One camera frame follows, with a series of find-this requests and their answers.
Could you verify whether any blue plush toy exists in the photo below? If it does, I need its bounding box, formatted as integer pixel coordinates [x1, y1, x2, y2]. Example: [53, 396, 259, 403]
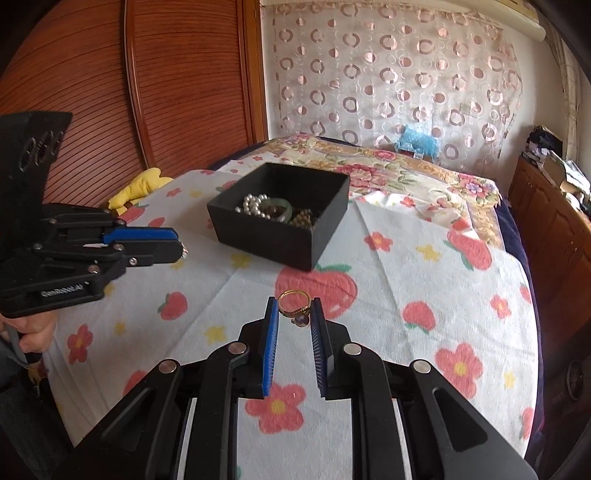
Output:
[394, 126, 440, 159]

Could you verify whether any floral strawberry bed sheet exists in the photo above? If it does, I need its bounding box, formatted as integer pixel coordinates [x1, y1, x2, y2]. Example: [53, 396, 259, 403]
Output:
[45, 170, 538, 479]

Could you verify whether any black square jewelry box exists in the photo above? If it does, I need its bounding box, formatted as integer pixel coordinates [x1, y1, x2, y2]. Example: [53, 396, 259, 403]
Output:
[207, 163, 349, 271]

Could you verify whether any gold ring with stone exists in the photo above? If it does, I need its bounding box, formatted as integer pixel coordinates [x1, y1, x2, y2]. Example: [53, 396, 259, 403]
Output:
[275, 288, 313, 328]

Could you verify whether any white pearl bracelet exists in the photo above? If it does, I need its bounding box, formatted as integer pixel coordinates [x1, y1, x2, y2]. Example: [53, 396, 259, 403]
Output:
[234, 192, 274, 220]

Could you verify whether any stack of clutter on cabinet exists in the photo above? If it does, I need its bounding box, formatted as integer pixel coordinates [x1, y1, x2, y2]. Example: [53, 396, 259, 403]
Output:
[522, 125, 590, 217]

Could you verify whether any cream pearl necklace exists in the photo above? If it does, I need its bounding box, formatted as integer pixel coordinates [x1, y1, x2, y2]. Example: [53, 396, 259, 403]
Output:
[289, 208, 319, 230]

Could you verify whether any green jade bangle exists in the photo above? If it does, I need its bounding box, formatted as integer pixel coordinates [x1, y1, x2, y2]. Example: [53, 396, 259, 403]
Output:
[259, 198, 294, 224]

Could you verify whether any red-brown wooden headboard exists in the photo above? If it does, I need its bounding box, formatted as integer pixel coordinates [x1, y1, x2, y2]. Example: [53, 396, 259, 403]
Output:
[1, 1, 267, 206]

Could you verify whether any wooden side cabinet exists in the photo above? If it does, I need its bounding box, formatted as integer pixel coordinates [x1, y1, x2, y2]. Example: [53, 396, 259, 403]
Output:
[508, 158, 590, 355]

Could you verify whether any person's left hand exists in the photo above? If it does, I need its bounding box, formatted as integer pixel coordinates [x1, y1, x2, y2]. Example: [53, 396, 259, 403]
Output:
[1, 311, 58, 353]

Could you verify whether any circle-patterned sheer curtain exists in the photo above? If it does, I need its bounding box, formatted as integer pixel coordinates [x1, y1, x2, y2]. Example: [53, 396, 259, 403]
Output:
[260, 1, 523, 178]

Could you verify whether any multicolour floral quilt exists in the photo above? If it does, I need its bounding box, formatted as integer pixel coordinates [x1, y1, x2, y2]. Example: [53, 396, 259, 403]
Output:
[221, 133, 504, 249]

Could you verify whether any yellow plush toy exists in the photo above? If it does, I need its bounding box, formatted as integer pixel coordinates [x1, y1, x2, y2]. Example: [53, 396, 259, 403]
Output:
[107, 168, 173, 215]

